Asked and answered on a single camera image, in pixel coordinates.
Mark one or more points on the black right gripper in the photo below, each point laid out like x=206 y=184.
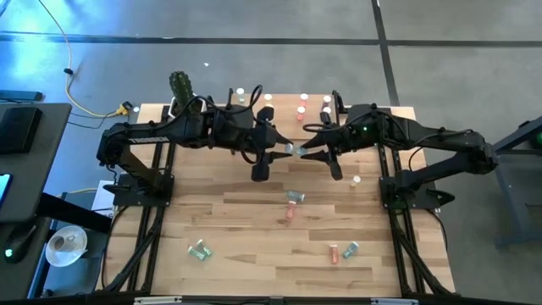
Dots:
x=355 y=131

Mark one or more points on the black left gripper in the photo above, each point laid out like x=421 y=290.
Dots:
x=250 y=133

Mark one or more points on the blue pill bottle white cap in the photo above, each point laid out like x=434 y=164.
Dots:
x=327 y=99
x=326 y=109
x=296 y=196
x=350 y=250

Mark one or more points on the red pill bottle white cap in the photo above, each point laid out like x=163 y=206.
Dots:
x=334 y=254
x=304 y=97
x=290 y=210
x=300 y=110

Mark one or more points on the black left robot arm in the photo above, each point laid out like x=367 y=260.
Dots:
x=169 y=131

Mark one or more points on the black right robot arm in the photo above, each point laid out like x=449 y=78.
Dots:
x=444 y=140

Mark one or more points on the wooden shelf black metal legs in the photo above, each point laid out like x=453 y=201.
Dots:
x=288 y=118

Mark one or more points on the green cactus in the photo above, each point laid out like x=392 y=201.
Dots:
x=180 y=87

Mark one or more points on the yellow plug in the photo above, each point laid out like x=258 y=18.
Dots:
x=123 y=110

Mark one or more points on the white paper sheet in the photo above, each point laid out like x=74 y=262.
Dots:
x=101 y=201

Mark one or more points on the blue-grey metal cart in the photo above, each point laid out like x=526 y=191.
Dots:
x=501 y=195

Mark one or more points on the black desk crossbar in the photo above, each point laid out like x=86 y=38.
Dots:
x=76 y=214

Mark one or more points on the black desk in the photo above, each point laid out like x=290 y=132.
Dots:
x=42 y=169

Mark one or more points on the small coffee cup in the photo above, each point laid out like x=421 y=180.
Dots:
x=58 y=242

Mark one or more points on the black flat box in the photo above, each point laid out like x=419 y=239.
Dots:
x=19 y=129

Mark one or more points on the black bar-shaped device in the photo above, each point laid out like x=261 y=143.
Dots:
x=21 y=95

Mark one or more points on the black computer mouse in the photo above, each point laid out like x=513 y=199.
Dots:
x=19 y=241

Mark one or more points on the smartphone with lit screen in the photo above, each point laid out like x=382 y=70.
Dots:
x=3 y=188

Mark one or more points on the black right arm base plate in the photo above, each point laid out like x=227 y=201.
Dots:
x=440 y=198

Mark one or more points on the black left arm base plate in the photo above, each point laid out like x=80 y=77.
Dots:
x=127 y=197

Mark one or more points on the black aluminium table frame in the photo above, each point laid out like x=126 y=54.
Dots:
x=233 y=302

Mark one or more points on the silver metal bracket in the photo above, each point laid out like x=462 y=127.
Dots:
x=157 y=300
x=394 y=302

